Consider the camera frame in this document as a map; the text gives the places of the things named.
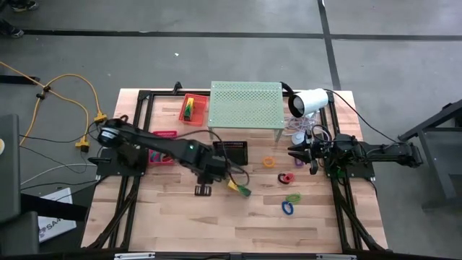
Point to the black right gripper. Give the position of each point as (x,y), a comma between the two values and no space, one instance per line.
(318,151)

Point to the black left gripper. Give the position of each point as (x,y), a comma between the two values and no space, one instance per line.
(213,169)

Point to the purple spiral coil band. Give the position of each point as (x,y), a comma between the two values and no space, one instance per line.
(299,164)

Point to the red spiral coil band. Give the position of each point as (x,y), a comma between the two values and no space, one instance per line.
(289,177)

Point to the black spiral coil band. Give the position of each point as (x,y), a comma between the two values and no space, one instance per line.
(279,178)

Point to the yellow spiral coil band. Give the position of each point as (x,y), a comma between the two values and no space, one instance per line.
(269,167)

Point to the green spiral coil band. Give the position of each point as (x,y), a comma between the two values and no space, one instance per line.
(293,201)

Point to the blue spiral coil band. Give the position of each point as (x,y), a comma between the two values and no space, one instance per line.
(283,208)

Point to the orange plastic basket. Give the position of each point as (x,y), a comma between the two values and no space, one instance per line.
(201,112)

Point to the green rubber band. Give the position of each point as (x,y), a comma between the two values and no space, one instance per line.
(155,157)

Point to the red plastic basket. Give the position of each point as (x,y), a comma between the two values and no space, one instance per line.
(166,134)

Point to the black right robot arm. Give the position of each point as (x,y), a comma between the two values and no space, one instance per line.
(382,153)

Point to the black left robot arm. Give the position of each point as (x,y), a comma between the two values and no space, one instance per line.
(159,144)

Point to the black plastic basket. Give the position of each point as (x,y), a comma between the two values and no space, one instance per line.
(236,153)

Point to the green perforated metal shelf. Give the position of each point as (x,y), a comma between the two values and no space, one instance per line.
(245,104)

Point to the black metal stand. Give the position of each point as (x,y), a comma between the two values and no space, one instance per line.
(444,169)

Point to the wide black bar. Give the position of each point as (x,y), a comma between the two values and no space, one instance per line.
(54,207)

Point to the white printed box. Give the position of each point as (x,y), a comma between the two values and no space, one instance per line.
(54,231)

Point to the short black floor bar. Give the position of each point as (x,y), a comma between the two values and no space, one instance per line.
(18,80)

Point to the person's shoe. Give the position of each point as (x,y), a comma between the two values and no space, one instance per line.
(11,31)
(23,5)

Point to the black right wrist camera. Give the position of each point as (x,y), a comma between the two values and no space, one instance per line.
(314,167)

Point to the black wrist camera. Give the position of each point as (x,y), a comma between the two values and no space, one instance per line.
(203,190)
(314,167)

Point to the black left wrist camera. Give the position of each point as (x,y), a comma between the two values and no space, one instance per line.
(203,190)

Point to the white camera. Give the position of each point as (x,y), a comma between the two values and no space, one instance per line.
(312,101)

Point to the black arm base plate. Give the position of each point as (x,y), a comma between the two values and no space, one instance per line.
(361,171)
(108,168)

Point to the black aluminium table frame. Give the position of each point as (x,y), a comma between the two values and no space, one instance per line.
(162,93)

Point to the silver metal bracket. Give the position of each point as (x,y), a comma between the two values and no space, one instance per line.
(133,256)
(335,257)

